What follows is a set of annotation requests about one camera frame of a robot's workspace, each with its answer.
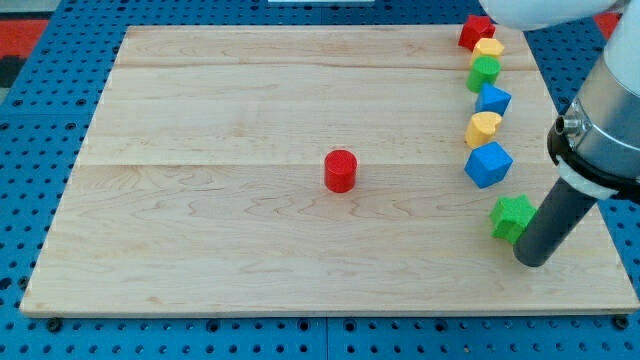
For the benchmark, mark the green star block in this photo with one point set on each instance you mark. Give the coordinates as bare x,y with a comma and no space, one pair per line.
510,217

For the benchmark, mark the yellow pentagon block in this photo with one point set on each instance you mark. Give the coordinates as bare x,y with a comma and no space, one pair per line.
487,47

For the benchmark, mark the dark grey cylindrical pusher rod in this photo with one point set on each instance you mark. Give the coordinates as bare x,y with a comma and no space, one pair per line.
559,213

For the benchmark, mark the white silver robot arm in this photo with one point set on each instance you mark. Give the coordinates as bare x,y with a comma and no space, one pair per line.
595,142

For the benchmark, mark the red star block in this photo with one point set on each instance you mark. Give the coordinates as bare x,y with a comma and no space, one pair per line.
474,29

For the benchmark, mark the red cylinder block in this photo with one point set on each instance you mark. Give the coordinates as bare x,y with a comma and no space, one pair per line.
340,168

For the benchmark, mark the yellow heart block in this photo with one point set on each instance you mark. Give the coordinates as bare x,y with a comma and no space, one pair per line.
482,128

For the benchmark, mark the green cylinder block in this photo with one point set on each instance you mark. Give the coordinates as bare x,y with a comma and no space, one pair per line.
483,70

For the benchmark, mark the blue cube block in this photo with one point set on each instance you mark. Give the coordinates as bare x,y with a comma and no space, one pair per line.
488,164

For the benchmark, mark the light wooden board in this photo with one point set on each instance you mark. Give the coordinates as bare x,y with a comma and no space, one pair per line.
199,190

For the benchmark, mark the blue triangular block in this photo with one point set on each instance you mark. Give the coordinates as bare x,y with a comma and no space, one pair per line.
492,99

